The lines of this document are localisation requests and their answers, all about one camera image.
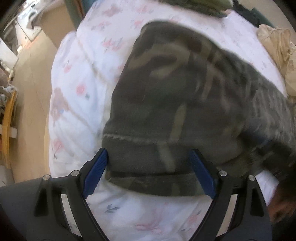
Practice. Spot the yellow wooden rack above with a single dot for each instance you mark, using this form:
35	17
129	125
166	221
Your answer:
7	131

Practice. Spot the white cabinet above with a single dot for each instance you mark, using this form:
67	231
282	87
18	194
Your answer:
56	23

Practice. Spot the white floral bed sheet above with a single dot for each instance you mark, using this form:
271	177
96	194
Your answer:
84	74

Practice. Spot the folded olive green clothes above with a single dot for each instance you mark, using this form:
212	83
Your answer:
216	8

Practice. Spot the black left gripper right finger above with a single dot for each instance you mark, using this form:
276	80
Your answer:
247	221

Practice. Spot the dark clothes pile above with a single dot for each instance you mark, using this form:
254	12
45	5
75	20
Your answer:
253	16

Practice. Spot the camouflage pants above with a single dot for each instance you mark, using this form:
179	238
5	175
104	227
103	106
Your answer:
179	91

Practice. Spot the teal orange blanket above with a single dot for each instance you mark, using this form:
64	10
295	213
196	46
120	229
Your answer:
78	9

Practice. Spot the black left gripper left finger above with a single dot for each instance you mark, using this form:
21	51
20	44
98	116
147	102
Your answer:
50	222

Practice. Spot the cream crumpled blanket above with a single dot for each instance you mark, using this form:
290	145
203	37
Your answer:
277	42

